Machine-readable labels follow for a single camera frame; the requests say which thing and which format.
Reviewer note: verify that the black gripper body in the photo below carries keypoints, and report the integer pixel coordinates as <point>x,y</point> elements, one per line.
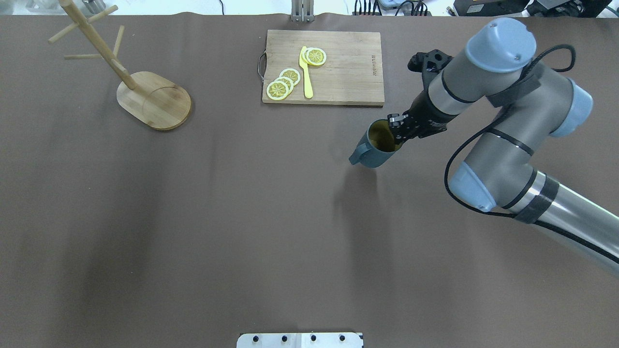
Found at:
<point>426,114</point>

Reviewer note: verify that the blue mug with yellow interior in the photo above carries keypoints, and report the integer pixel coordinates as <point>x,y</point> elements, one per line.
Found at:
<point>376,146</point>

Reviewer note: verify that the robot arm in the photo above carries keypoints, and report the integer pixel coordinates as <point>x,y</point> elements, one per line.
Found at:
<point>536,102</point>

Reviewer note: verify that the bamboo cup rack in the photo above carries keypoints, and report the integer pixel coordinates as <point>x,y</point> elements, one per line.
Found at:
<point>154,100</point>

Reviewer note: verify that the wooden cutting board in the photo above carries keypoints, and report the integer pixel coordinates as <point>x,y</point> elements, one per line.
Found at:
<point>352,74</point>

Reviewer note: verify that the lemon slice by knife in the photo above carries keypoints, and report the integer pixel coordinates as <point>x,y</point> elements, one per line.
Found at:
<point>314,56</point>

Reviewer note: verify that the lemon slice middle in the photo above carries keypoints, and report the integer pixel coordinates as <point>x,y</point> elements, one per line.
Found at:
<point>287,81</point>

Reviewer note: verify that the lemon slice back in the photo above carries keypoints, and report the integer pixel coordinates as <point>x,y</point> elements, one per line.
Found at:
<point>291,74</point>

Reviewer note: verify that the lemon slice front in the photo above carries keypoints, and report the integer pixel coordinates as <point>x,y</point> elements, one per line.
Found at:
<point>277,91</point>

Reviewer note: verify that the metal bracket table edge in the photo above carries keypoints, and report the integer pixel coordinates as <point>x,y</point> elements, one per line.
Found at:
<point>302,11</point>

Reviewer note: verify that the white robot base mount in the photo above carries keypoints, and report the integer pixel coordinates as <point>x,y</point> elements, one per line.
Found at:
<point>301,340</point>

